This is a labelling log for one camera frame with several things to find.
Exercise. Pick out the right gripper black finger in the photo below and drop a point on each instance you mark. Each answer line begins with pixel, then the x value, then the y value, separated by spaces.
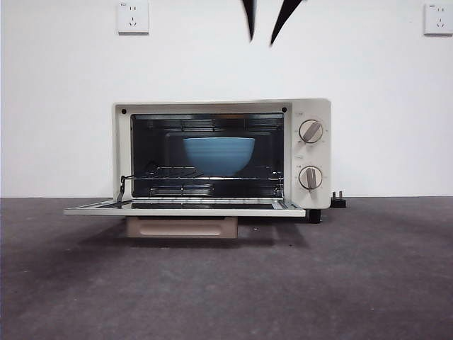
pixel 250 14
pixel 288 14

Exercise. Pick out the blue ribbed bowl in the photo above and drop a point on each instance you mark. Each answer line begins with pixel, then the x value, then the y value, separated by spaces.
pixel 219 156

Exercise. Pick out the cream Toshiba toaster oven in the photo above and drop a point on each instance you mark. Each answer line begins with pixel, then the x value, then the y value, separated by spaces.
pixel 311 106

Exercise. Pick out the cream round oven knob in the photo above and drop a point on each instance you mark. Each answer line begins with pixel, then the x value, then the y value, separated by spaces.
pixel 311 131
pixel 310 177

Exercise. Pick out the black oven foot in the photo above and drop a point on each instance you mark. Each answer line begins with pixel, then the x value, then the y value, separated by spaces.
pixel 315 216

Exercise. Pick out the black power plug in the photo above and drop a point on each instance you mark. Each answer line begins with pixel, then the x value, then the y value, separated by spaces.
pixel 338 202

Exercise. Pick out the white wall socket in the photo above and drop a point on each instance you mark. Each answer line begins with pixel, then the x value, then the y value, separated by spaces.
pixel 133 17
pixel 439 19

